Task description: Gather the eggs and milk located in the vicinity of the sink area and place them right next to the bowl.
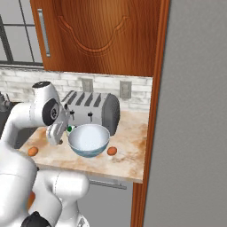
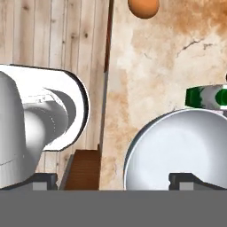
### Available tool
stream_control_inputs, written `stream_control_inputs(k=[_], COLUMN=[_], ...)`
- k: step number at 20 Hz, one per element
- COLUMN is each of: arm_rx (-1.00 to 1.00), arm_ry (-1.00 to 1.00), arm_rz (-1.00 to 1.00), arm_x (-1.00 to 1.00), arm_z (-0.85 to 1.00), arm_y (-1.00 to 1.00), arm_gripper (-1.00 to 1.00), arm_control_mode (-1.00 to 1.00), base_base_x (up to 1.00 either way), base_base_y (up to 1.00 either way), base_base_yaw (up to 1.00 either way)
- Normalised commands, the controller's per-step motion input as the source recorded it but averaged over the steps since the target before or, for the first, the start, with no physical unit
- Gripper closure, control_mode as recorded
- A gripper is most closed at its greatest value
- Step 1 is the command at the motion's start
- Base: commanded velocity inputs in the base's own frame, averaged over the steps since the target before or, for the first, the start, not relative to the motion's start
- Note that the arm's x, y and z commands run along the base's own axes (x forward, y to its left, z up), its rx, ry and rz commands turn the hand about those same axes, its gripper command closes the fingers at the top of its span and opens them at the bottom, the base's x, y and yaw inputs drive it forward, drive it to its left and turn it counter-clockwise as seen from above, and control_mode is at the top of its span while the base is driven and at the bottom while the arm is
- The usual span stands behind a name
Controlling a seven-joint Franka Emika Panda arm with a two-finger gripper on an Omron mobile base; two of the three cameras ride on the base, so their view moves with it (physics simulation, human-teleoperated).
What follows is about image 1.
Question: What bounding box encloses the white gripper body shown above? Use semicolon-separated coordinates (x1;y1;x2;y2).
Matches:
45;121;67;146

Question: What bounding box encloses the light blue bowl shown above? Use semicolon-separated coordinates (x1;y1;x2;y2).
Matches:
67;123;111;159

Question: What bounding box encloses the brown egg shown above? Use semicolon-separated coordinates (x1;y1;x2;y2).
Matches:
27;146;40;157
106;146;119;157

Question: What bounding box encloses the silver four-slot toaster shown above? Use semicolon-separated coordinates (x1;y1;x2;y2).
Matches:
59;90;121;137

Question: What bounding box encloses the grey tap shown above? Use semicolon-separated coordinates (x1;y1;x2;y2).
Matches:
0;91;13;113

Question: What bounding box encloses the grey drawer front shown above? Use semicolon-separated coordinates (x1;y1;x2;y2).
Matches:
74;176;135;227

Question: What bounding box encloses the wooden side panel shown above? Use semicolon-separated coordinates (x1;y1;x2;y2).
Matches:
129;0;171;227

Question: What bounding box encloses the wooden cupboard door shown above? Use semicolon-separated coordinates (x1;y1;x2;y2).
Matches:
29;0;164;78

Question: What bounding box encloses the grey fridge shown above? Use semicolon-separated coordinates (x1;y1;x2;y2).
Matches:
143;0;227;227

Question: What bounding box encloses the grey wall outlet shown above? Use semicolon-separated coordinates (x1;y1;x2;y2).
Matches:
81;77;93;93
119;80;133;99

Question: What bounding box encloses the grey drawer handle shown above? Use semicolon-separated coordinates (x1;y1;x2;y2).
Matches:
88;178;129;191

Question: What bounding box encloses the grey cupboard door handle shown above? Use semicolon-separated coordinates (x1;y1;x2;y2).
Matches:
36;8;51;58

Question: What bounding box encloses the window with dark frame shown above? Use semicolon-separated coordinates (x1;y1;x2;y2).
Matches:
0;0;44;67

